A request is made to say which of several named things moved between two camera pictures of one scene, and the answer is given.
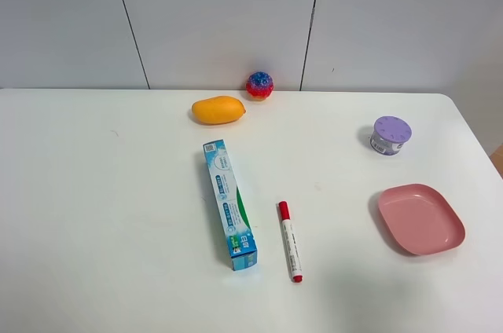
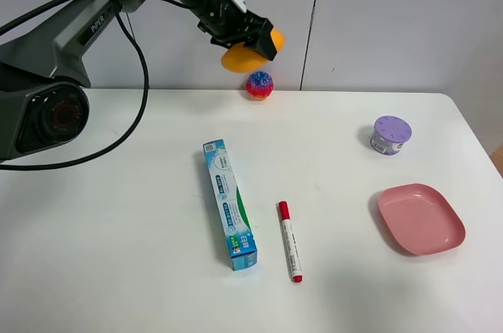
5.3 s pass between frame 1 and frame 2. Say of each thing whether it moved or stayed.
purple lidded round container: stayed
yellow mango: moved
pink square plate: stayed
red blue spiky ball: stayed
